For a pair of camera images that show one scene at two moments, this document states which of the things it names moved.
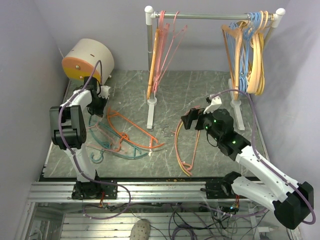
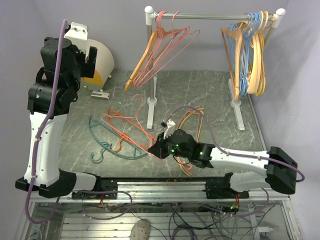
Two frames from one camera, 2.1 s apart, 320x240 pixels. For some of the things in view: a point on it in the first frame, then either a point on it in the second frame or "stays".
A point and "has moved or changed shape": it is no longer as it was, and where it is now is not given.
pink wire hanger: (163, 31) has moved or changed shape
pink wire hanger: (163, 31) has moved or changed shape
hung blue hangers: (239, 38) stays
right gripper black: (193, 115) to (158, 149)
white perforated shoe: (141, 230) stays
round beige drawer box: (88, 58) stays
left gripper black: (99, 112) to (88, 67)
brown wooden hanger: (153, 63) to (159, 39)
